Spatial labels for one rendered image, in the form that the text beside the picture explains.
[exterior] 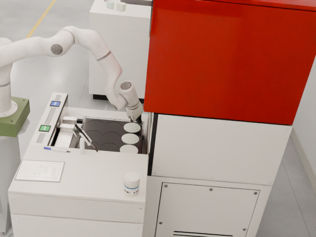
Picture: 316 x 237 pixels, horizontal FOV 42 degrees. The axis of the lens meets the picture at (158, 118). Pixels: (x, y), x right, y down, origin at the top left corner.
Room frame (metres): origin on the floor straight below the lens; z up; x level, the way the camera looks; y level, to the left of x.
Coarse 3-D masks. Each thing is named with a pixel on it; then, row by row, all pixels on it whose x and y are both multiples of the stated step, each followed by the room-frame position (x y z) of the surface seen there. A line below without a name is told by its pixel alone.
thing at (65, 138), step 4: (72, 124) 2.00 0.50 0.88; (60, 132) 1.90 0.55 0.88; (64, 132) 1.91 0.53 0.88; (68, 132) 1.91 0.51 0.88; (72, 132) 1.92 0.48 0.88; (60, 136) 1.86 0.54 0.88; (64, 136) 1.87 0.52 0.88; (68, 136) 1.87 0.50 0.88; (72, 136) 1.89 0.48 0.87; (56, 140) 1.82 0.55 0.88; (60, 140) 1.83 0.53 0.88; (64, 140) 1.83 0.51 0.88; (68, 140) 1.84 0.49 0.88; (56, 144) 1.79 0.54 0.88; (60, 144) 1.79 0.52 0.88; (64, 144) 1.79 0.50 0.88; (68, 144) 1.80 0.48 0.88
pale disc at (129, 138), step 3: (123, 135) 1.92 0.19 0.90; (126, 135) 1.92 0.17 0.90; (129, 135) 1.92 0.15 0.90; (132, 135) 1.93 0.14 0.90; (135, 135) 1.93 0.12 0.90; (123, 138) 1.89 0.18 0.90; (126, 138) 1.89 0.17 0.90; (129, 138) 1.90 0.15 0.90; (132, 138) 1.90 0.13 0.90; (135, 138) 1.90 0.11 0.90; (138, 138) 1.91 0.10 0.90; (123, 141) 1.86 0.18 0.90; (126, 141) 1.87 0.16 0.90; (129, 141) 1.87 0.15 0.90; (132, 141) 1.87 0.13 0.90; (135, 141) 1.88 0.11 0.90
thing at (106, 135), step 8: (88, 120) 2.03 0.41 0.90; (96, 120) 2.04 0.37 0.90; (104, 120) 2.05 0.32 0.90; (112, 120) 2.06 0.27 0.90; (88, 128) 1.94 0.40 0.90; (96, 128) 1.96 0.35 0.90; (104, 128) 1.96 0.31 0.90; (112, 128) 1.97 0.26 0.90; (120, 128) 1.98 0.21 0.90; (88, 136) 1.87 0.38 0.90; (96, 136) 1.88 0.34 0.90; (104, 136) 1.89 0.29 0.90; (112, 136) 1.90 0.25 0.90; (120, 136) 1.90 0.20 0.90; (96, 144) 1.80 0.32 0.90; (104, 144) 1.81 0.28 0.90; (112, 144) 1.82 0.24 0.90; (120, 144) 1.83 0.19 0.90; (128, 144) 1.84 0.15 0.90; (136, 144) 1.85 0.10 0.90
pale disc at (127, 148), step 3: (123, 147) 1.81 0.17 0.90; (126, 147) 1.81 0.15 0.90; (129, 147) 1.81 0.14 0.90; (132, 147) 1.82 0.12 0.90; (135, 147) 1.82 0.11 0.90; (120, 150) 1.77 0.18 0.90; (123, 150) 1.78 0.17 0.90; (126, 150) 1.78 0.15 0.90; (129, 150) 1.78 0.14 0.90; (132, 150) 1.79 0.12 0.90; (135, 150) 1.79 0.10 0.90; (135, 153) 1.76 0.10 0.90
